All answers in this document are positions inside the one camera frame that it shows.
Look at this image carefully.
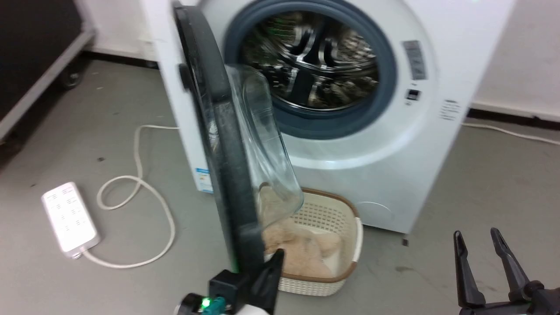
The blue white energy sticker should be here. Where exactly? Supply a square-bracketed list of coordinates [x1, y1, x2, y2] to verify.
[195, 167, 214, 193]

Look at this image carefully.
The white basket with brown rim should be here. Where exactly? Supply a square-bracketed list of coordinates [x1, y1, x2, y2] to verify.
[258, 182, 364, 297]

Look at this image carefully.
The white power strip cable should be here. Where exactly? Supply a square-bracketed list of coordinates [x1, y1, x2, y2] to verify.
[81, 125, 180, 269]

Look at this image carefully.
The white power strip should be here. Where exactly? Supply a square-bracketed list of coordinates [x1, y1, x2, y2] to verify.
[41, 182, 101, 259]

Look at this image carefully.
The steel washer drum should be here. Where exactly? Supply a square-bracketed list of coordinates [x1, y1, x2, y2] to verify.
[240, 11, 380, 111]

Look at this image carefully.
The black caster wheel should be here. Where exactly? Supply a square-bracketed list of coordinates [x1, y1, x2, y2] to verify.
[59, 60, 87, 91]

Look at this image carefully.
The white front-load washing machine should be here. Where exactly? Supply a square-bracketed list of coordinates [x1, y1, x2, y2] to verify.
[144, 0, 518, 235]

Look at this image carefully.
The black wheeled cart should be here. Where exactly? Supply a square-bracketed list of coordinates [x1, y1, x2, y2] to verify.
[0, 0, 96, 143]

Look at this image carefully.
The grey label sticker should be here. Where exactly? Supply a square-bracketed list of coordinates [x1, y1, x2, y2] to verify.
[402, 40, 427, 81]

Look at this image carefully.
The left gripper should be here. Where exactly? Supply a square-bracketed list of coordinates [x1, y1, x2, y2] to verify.
[174, 248, 285, 315]

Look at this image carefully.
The thin white floor cable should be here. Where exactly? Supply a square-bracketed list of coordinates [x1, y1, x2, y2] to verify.
[461, 122, 560, 146]

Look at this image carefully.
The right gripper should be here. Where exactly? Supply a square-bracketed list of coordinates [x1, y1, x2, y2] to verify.
[453, 227, 560, 315]

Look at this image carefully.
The beige plush cloth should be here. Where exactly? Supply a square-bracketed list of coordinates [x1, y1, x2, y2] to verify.
[259, 186, 343, 279]

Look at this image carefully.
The black-rimmed glass washer door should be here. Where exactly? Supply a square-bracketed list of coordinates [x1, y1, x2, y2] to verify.
[173, 2, 305, 274]

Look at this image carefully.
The grey rubber door gasket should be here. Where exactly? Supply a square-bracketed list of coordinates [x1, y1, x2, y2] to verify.
[223, 0, 398, 140]

